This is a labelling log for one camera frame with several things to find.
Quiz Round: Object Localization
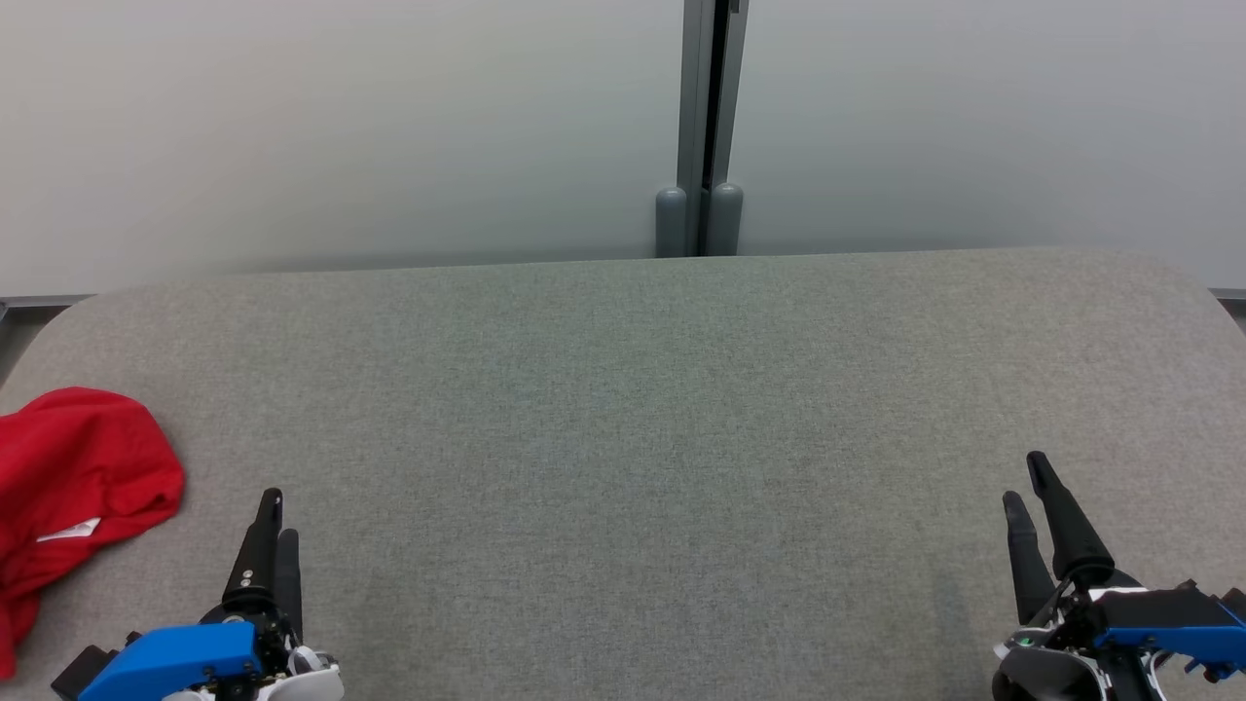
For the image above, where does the grey cylinder post bumper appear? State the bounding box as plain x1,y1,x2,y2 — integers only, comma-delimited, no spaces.
655,187,689,259
708,183,745,256

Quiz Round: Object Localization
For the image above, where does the grey metal partition post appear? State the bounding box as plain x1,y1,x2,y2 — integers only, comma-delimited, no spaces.
678,0,751,257

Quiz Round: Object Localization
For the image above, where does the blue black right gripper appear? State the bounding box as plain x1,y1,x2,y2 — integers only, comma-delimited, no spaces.
993,451,1246,701

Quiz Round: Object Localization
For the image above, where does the red basketball jersey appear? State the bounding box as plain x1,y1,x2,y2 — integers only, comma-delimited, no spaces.
0,387,186,680

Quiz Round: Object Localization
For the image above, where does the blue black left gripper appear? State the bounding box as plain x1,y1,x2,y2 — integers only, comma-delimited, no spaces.
83,489,344,701

